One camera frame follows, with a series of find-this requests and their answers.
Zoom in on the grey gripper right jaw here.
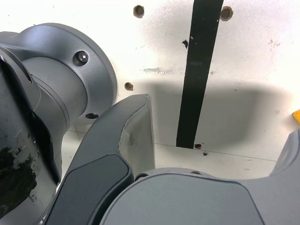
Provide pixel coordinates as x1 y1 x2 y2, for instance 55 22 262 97
98 128 300 225

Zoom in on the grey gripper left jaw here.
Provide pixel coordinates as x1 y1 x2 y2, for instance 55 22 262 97
44 93 156 225

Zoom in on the yellow cube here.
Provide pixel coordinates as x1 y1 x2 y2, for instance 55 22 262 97
292 109 300 128

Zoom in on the black tape strip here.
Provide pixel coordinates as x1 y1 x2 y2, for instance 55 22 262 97
176 0 223 149

